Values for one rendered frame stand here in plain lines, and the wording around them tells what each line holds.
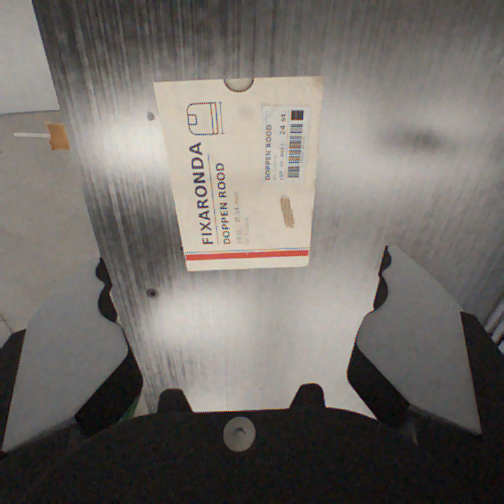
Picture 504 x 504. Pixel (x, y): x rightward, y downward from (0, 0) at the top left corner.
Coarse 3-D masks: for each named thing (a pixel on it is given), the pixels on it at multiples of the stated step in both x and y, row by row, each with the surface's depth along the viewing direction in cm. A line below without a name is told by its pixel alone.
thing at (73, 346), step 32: (64, 288) 9; (96, 288) 9; (32, 320) 8; (64, 320) 8; (96, 320) 8; (32, 352) 7; (64, 352) 7; (96, 352) 7; (128, 352) 7; (32, 384) 6; (64, 384) 6; (96, 384) 6; (128, 384) 7; (32, 416) 5; (64, 416) 5; (96, 416) 6
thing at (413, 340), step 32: (384, 256) 11; (384, 288) 9; (416, 288) 8; (384, 320) 7; (416, 320) 7; (448, 320) 7; (352, 352) 7; (384, 352) 6; (416, 352) 6; (448, 352) 6; (352, 384) 7; (384, 384) 6; (416, 384) 6; (448, 384) 6; (384, 416) 6; (448, 416) 5
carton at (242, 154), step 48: (192, 96) 18; (240, 96) 18; (288, 96) 18; (192, 144) 20; (240, 144) 20; (288, 144) 20; (192, 192) 21; (240, 192) 21; (288, 192) 22; (192, 240) 24; (240, 240) 24; (288, 240) 24
